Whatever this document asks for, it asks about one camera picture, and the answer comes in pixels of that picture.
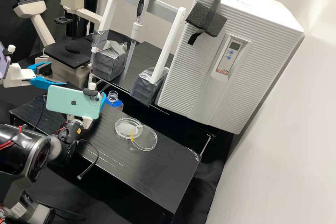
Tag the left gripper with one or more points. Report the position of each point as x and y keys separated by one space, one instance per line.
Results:
x=18 y=77

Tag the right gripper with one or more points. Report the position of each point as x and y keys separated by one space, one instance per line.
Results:
x=88 y=123

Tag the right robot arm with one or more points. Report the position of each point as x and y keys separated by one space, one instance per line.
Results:
x=23 y=150

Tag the blue bottle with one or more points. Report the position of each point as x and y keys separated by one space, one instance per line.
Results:
x=115 y=104

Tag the petri dish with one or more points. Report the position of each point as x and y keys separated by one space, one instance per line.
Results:
x=124 y=127

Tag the grey taped block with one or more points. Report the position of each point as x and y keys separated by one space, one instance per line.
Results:
x=107 y=60
x=144 y=85

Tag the cream microscope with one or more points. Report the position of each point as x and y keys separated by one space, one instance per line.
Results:
x=39 y=22

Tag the black platform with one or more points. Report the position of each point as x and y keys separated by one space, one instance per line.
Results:
x=147 y=56
x=147 y=155

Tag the petri dish lid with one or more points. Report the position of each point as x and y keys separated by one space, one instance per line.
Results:
x=148 y=141

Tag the white pipette stand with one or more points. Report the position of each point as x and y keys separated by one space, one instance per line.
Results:
x=168 y=48

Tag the pipette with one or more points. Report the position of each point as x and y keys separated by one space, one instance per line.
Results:
x=141 y=6

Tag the incubator door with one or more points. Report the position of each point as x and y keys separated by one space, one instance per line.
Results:
x=262 y=77

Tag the right wrist camera phone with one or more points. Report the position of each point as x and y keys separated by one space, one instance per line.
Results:
x=71 y=102

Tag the wrist camera phone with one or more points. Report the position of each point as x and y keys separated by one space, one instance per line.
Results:
x=71 y=102
x=4 y=61

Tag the left wrist camera phone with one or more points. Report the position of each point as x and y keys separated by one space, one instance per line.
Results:
x=4 y=61

